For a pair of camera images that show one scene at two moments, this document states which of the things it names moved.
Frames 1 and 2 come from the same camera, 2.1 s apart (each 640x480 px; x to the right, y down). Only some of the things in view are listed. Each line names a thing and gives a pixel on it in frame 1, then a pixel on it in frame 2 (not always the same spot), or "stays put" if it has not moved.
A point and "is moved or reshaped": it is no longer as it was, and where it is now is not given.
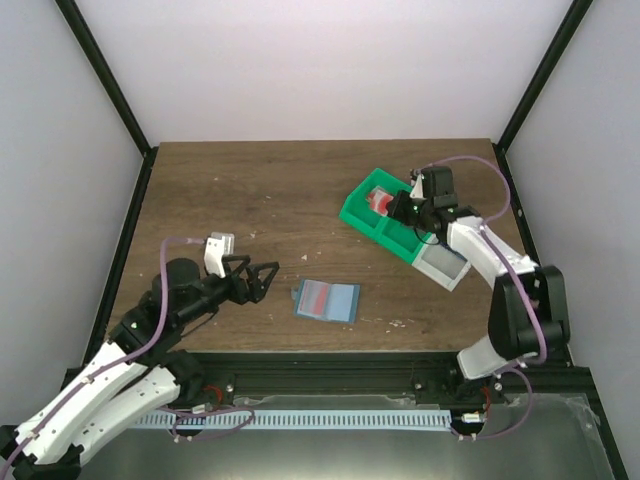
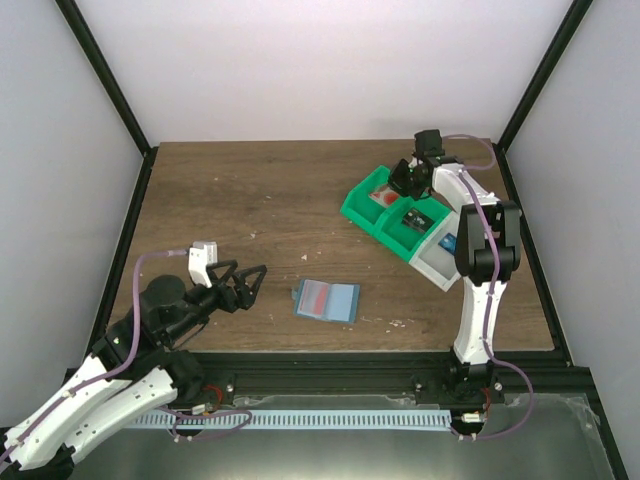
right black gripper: [406, 209] → [405, 178]
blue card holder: [325, 301] stays put
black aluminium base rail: [562, 384] stays put
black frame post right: [546, 66] stays put
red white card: [378, 201] is moved or reshaped
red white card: [314, 298] stays put
